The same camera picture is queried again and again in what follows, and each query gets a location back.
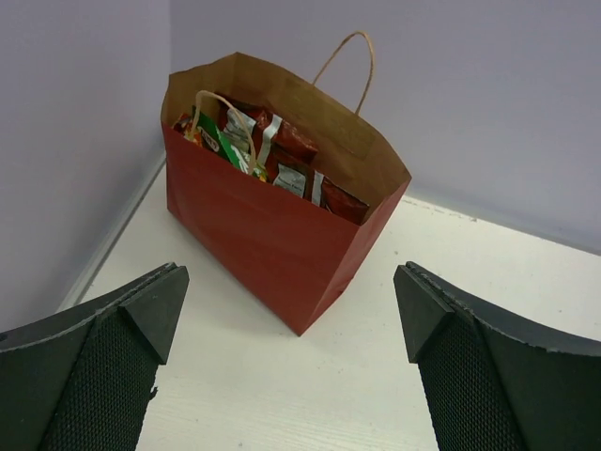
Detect green snack bag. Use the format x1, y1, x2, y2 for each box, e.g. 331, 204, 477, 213
184, 106, 268, 181

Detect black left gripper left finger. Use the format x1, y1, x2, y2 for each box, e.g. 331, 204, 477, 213
1, 263, 190, 450

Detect red paper bag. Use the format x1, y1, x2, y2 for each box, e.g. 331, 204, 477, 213
161, 53, 411, 334

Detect bright red patterned snack bag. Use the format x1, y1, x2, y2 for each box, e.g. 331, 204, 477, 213
173, 113, 196, 142

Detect dark red chip bag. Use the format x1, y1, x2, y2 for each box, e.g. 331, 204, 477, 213
218, 98, 319, 164
265, 148, 369, 226

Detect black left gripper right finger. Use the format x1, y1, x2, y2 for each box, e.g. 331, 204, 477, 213
393, 262, 600, 450

